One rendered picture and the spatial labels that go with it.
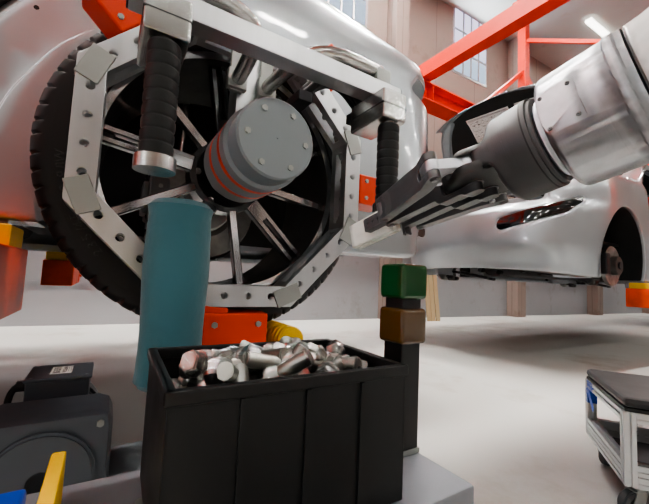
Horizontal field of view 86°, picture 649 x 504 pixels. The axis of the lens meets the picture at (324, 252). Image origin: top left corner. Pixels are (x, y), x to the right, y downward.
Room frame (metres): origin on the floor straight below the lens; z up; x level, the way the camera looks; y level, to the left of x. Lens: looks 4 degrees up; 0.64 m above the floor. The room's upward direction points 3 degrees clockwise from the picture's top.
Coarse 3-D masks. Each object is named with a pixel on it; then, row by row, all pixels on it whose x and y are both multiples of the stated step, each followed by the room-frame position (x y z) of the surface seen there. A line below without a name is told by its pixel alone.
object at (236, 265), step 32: (192, 64) 0.69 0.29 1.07; (224, 64) 0.71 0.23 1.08; (128, 96) 0.66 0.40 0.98; (192, 96) 0.84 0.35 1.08; (224, 96) 0.72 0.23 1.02; (288, 96) 0.78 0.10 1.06; (192, 128) 0.69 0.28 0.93; (192, 160) 0.69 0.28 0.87; (320, 160) 0.84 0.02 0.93; (160, 192) 0.66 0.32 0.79; (192, 192) 0.71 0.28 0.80; (288, 192) 1.02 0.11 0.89; (320, 192) 0.86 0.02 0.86; (256, 224) 0.78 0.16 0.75; (288, 224) 1.00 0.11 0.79; (320, 224) 0.83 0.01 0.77; (288, 256) 0.81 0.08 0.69
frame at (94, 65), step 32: (128, 32) 0.53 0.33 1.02; (96, 64) 0.51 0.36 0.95; (128, 64) 0.54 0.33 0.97; (96, 96) 0.52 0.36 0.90; (320, 96) 0.72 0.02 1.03; (96, 128) 0.52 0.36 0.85; (320, 128) 0.78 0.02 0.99; (96, 160) 0.52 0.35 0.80; (352, 160) 0.77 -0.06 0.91; (64, 192) 0.50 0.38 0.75; (96, 192) 0.55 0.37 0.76; (352, 192) 0.77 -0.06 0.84; (96, 224) 0.52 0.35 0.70; (352, 224) 0.77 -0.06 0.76; (128, 256) 0.55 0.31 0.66; (320, 256) 0.73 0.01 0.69; (224, 288) 0.63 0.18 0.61; (256, 288) 0.66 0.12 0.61; (288, 288) 0.69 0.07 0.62
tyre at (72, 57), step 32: (64, 64) 0.56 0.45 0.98; (64, 96) 0.56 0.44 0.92; (32, 128) 0.55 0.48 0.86; (64, 128) 0.56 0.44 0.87; (32, 160) 0.55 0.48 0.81; (64, 160) 0.56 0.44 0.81; (64, 224) 0.57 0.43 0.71; (96, 256) 0.59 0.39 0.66; (96, 288) 0.61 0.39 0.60; (128, 288) 0.62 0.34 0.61
